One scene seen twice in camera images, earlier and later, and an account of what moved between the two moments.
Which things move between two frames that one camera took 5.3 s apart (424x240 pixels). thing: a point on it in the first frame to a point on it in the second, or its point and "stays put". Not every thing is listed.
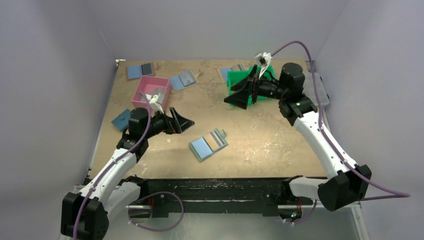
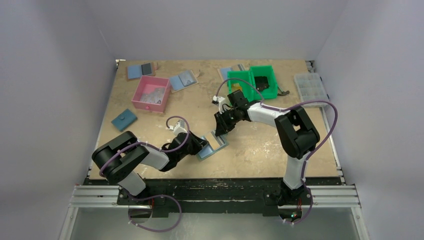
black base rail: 171,197 stays put
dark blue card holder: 121,121 stays put
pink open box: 151,85 stays put
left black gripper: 181,123 to 198,143
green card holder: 205,145 stays put
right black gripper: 255,88 to 224,120
